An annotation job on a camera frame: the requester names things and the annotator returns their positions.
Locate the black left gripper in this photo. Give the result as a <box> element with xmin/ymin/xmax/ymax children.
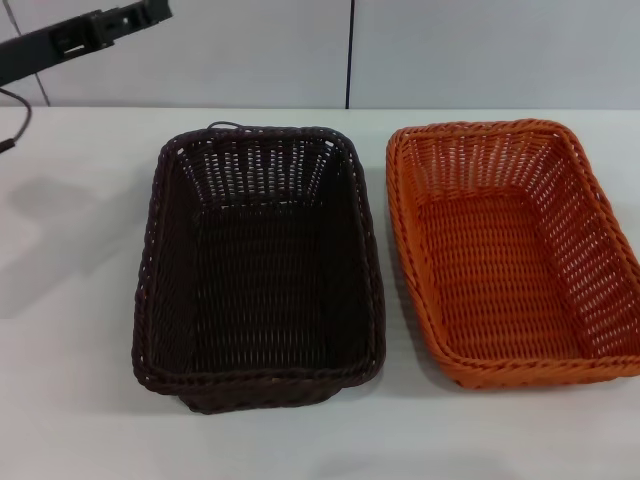
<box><xmin>0</xmin><ymin>0</ymin><xmax>174</xmax><ymax>87</ymax></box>

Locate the orange wicker basket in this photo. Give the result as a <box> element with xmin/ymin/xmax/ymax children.
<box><xmin>384</xmin><ymin>118</ymin><xmax>640</xmax><ymax>392</ymax></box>

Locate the dark brown wicker basket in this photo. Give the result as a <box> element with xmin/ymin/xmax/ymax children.
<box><xmin>130</xmin><ymin>121</ymin><xmax>389</xmax><ymax>416</ymax></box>

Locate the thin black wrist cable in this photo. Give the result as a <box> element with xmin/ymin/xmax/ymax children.
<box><xmin>0</xmin><ymin>88</ymin><xmax>33</xmax><ymax>157</ymax></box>

